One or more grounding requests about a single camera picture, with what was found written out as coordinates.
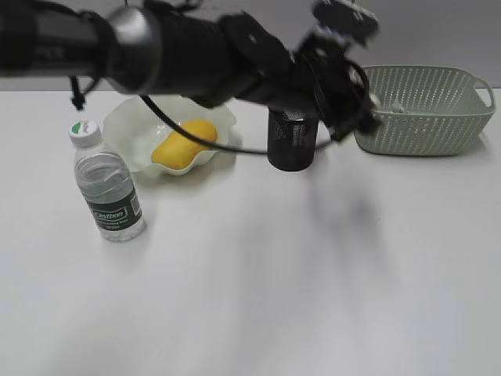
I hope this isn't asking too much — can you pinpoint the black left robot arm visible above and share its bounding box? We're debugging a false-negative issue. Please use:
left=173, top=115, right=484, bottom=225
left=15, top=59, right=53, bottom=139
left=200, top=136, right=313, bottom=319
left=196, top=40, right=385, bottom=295
left=1, top=1, right=379, bottom=141

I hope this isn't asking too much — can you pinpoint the clear water bottle green label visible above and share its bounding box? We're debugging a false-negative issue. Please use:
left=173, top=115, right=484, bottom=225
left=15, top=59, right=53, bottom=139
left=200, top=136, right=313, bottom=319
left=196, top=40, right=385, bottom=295
left=69, top=120, right=146, bottom=242

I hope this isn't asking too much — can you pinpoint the pale green wavy plate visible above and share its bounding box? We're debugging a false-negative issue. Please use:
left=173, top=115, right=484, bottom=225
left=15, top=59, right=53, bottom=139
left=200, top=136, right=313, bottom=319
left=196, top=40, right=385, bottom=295
left=103, top=96, right=236, bottom=175

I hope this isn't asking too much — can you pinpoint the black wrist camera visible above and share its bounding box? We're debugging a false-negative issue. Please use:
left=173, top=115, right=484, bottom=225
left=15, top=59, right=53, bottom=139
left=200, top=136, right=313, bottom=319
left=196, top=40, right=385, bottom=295
left=312, top=1, right=380, bottom=47

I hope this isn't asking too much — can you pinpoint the green plastic woven basket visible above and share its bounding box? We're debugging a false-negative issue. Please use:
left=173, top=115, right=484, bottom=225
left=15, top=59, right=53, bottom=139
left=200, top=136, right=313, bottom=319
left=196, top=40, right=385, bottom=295
left=355, top=65, right=496, bottom=157

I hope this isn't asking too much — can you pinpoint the yellow mango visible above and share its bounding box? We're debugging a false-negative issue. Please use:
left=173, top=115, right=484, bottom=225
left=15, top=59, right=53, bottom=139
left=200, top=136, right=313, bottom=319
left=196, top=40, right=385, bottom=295
left=151, top=119, right=218, bottom=170

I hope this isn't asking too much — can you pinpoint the waste paper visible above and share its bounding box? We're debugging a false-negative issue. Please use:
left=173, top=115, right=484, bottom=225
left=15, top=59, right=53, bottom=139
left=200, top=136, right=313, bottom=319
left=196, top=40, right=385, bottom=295
left=369, top=92, right=408, bottom=114

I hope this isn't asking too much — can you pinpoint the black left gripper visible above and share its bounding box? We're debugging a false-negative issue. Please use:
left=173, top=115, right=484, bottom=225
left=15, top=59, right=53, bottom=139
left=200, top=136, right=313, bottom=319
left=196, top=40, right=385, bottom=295
left=265, top=33, right=382, bottom=143

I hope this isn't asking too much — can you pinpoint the black mesh pen holder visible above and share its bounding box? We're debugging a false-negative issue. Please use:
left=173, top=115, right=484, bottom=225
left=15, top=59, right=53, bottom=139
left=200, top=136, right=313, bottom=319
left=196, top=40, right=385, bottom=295
left=267, top=109, right=319, bottom=172

